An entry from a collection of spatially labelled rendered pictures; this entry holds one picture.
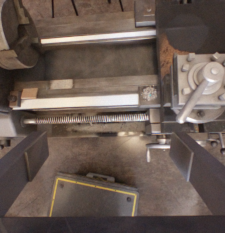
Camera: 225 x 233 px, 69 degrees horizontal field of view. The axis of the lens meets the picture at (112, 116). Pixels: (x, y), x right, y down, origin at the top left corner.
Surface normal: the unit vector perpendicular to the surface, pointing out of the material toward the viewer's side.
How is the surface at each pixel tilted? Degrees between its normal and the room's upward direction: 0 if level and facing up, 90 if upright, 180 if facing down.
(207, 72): 0
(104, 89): 0
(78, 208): 0
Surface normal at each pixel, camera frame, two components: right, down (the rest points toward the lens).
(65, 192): -0.09, -0.12
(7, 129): -0.07, 0.43
